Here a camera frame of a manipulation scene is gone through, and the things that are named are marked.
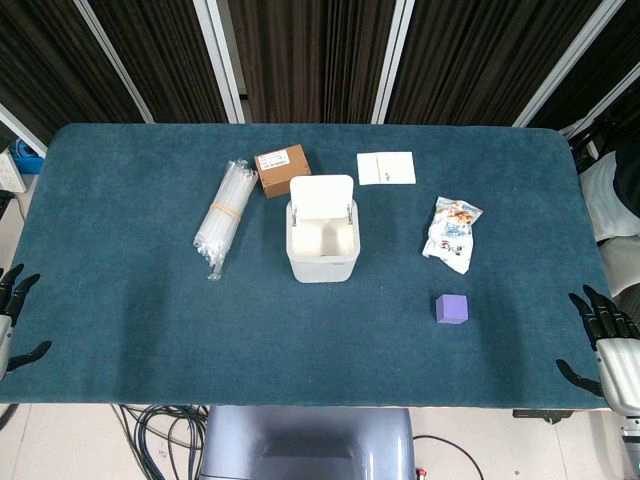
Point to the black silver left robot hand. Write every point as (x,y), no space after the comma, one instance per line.
(5,335)

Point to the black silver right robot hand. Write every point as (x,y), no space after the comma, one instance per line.
(620,370)

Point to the purple cube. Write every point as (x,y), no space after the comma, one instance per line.
(451,311)

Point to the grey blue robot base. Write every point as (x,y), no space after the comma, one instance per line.
(305,440)

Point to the white open-lid bin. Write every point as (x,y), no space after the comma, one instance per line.
(322,265)

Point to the teal table cloth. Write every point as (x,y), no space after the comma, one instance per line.
(150,325)

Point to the white cushion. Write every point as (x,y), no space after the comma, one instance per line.
(602,200)

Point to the blue object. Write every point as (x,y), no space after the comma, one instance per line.
(27,160)

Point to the crumpled white snack bag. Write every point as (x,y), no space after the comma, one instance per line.
(450,235)

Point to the clear plastic straw bundle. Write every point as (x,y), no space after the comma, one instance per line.
(225,230)

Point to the tan rubber band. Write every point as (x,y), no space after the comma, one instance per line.
(226,208)

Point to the dark partition panel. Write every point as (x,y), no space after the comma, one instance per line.
(490,55)
(45,60)
(160,55)
(620,45)
(310,55)

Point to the white paper card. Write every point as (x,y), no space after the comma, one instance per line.
(397,167)

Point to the brown cardboard box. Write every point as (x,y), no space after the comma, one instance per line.
(286,176)

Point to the black table bracket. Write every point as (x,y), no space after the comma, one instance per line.
(542,415)

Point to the white partition post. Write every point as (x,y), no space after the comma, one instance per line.
(575,80)
(117,60)
(222,65)
(392,60)

